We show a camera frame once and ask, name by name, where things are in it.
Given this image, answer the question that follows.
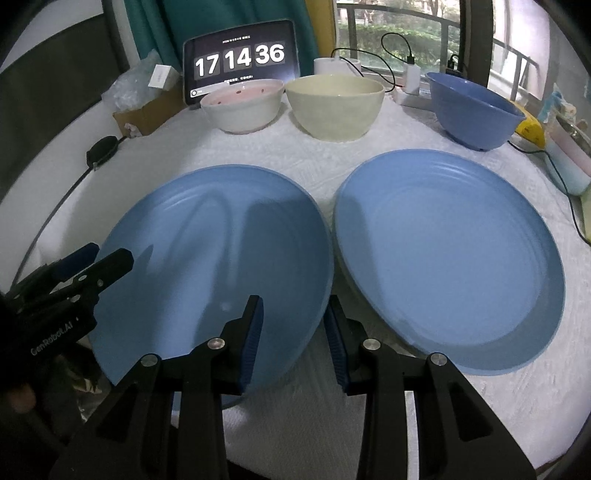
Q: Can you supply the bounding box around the black charger cable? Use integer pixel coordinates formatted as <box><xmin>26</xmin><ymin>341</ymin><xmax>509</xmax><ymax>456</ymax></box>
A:
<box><xmin>381</xmin><ymin>32</ymin><xmax>416</xmax><ymax>93</ymax></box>

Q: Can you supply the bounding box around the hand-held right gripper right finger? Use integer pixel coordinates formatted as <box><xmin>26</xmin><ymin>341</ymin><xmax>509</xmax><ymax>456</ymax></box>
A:
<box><xmin>323</xmin><ymin>295</ymin><xmax>539</xmax><ymax>480</ymax></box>

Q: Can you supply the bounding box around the cream bowl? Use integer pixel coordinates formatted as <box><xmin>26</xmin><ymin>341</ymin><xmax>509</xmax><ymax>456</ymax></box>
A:
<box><xmin>284</xmin><ymin>75</ymin><xmax>385</xmax><ymax>143</ymax></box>

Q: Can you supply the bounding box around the white charger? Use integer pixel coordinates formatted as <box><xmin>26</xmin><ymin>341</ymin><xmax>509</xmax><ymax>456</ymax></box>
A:
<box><xmin>404</xmin><ymin>62</ymin><xmax>422</xmax><ymax>95</ymax></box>

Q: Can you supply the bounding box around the dark blue bowl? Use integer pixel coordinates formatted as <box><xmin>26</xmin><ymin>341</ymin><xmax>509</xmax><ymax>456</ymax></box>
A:
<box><xmin>425</xmin><ymin>71</ymin><xmax>527</xmax><ymax>151</ymax></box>

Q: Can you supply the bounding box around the pastel pot with steel insert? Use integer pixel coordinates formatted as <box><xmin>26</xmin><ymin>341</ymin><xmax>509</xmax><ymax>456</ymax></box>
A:
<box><xmin>545</xmin><ymin>113</ymin><xmax>591</xmax><ymax>195</ymax></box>

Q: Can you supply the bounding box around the pale yellow cloth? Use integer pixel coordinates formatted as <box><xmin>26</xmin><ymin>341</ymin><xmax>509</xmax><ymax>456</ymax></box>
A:
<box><xmin>579</xmin><ymin>185</ymin><xmax>591</xmax><ymax>245</ymax></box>

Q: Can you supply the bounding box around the yellow curtain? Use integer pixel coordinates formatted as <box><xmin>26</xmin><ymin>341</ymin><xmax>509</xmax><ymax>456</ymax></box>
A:
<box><xmin>307</xmin><ymin>0</ymin><xmax>338</xmax><ymax>58</ymax></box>

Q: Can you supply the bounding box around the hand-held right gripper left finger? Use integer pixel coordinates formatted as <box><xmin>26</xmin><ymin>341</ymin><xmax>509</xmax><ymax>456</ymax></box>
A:
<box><xmin>48</xmin><ymin>295</ymin><xmax>265</xmax><ymax>480</ymax></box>

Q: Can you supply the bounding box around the white desk lamp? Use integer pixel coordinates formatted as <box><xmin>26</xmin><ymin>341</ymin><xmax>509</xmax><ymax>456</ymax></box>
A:
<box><xmin>314</xmin><ymin>56</ymin><xmax>362</xmax><ymax>77</ymax></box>

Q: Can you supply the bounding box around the small white box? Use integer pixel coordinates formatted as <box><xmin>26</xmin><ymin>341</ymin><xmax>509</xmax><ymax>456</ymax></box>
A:
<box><xmin>148</xmin><ymin>65</ymin><xmax>178</xmax><ymax>90</ymax></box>

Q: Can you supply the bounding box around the pink speckled bowl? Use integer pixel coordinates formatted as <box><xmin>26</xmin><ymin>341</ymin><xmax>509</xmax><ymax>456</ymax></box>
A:
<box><xmin>200</xmin><ymin>78</ymin><xmax>284</xmax><ymax>134</ymax></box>

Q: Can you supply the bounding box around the black device cable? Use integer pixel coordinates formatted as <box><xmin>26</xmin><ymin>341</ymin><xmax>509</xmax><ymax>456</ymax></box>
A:
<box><xmin>11</xmin><ymin>138</ymin><xmax>130</xmax><ymax>287</ymax></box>

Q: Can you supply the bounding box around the light blue plate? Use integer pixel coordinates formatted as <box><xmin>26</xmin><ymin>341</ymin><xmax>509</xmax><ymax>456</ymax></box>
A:
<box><xmin>90</xmin><ymin>164</ymin><xmax>334</xmax><ymax>409</ymax></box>
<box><xmin>333</xmin><ymin>149</ymin><xmax>566</xmax><ymax>376</ymax></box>

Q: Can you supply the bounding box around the person's left hand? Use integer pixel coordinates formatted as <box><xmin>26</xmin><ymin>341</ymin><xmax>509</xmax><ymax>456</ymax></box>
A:
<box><xmin>0</xmin><ymin>384</ymin><xmax>38</xmax><ymax>415</ymax></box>

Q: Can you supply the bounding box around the teal curtain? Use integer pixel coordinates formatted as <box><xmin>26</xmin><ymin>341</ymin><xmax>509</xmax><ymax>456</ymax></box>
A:
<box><xmin>124</xmin><ymin>0</ymin><xmax>310</xmax><ymax>70</ymax></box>

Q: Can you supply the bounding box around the black round device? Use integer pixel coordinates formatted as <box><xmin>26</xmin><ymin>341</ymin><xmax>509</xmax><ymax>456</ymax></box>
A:
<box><xmin>86</xmin><ymin>135</ymin><xmax>120</xmax><ymax>169</ymax></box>

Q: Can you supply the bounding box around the white power strip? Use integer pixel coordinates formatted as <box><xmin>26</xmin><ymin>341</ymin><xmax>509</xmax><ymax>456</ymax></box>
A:
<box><xmin>392</xmin><ymin>88</ymin><xmax>435</xmax><ymax>109</ymax></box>

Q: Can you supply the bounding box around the cardboard box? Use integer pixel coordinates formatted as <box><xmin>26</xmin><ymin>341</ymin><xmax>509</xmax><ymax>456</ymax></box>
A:
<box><xmin>112</xmin><ymin>85</ymin><xmax>190</xmax><ymax>137</ymax></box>

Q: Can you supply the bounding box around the light blue bag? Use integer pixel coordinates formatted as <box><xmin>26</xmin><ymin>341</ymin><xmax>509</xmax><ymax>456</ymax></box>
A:
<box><xmin>540</xmin><ymin>83</ymin><xmax>578</xmax><ymax>123</ymax></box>

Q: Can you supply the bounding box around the dark grey panel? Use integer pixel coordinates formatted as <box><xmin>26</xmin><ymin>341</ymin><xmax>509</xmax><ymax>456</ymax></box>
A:
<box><xmin>0</xmin><ymin>0</ymin><xmax>130</xmax><ymax>204</ymax></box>

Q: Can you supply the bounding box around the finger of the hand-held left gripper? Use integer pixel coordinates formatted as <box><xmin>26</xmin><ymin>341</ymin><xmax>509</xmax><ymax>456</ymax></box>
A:
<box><xmin>14</xmin><ymin>242</ymin><xmax>100</xmax><ymax>297</ymax></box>
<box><xmin>55</xmin><ymin>248</ymin><xmax>134</xmax><ymax>305</ymax></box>

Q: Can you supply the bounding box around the long black cable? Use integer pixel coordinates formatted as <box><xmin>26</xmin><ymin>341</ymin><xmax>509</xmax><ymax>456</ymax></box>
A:
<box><xmin>507</xmin><ymin>138</ymin><xmax>591</xmax><ymax>243</ymax></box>

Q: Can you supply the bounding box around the black tablet with clock display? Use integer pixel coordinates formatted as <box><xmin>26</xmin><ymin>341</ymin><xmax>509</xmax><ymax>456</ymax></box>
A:
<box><xmin>182</xmin><ymin>19</ymin><xmax>301</xmax><ymax>106</ymax></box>

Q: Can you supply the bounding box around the black window frame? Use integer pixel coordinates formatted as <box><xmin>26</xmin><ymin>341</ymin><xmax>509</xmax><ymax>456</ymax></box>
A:
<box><xmin>459</xmin><ymin>0</ymin><xmax>495</xmax><ymax>81</ymax></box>

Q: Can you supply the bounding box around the balcony railing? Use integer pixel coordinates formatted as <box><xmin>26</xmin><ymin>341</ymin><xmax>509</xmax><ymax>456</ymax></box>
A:
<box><xmin>337</xmin><ymin>4</ymin><xmax>532</xmax><ymax>93</ymax></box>

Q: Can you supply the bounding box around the yellow wipes packet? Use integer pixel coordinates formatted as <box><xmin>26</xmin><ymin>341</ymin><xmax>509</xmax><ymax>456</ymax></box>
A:
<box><xmin>515</xmin><ymin>117</ymin><xmax>552</xmax><ymax>148</ymax></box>

